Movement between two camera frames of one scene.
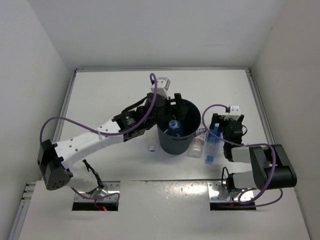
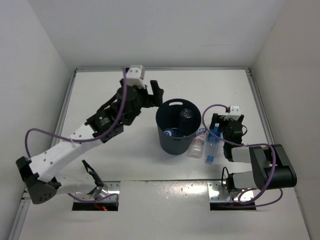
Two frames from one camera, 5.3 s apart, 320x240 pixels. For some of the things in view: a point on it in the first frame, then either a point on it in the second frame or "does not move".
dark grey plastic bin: x=176 y=129 does not move
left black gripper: x=180 y=107 → x=155 y=100
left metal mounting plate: x=109 y=188 does not move
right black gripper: x=216 y=119 does not move
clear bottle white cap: x=152 y=148 → x=186 y=122
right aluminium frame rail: x=271 y=134 does not move
